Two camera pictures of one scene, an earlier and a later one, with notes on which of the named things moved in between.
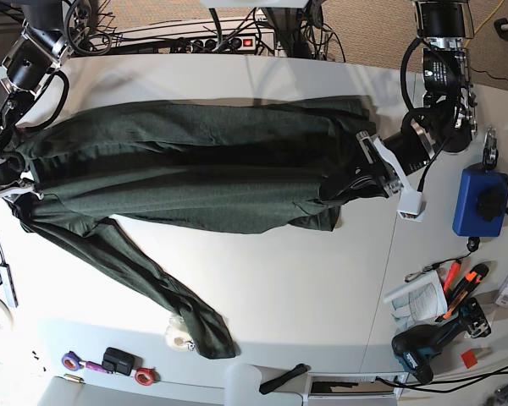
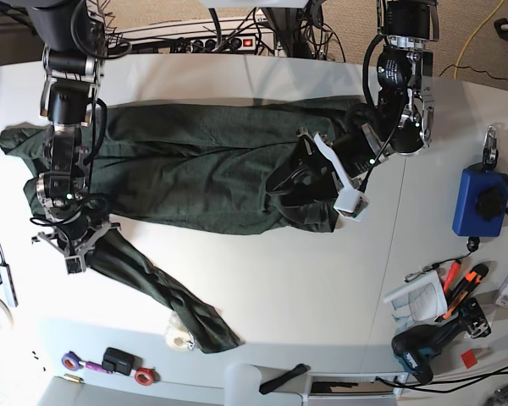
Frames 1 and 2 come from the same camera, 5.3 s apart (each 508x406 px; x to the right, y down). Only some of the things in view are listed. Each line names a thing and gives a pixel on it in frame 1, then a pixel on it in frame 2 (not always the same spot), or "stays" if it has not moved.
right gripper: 392,159 to 307,183
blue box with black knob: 480,208 stays
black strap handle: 282,378 stays
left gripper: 6,178 to 75,238
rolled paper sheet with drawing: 419,301 stays
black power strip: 213,44 stays
